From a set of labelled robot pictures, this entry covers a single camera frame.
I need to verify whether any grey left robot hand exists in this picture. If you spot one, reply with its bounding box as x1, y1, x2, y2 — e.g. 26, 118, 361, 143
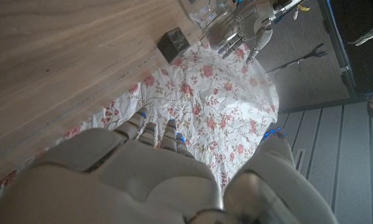
217, 0, 278, 65

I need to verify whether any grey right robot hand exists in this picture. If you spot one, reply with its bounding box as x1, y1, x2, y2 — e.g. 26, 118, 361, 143
0, 107, 339, 224

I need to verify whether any clear glass salt shaker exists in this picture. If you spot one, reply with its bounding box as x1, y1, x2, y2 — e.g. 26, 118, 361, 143
178, 0, 240, 51

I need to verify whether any dark grey block cube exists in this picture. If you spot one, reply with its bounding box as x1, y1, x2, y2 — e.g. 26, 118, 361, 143
157, 27, 192, 64

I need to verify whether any floral backdrop cloth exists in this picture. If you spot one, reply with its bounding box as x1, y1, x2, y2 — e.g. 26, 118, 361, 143
0, 40, 280, 206

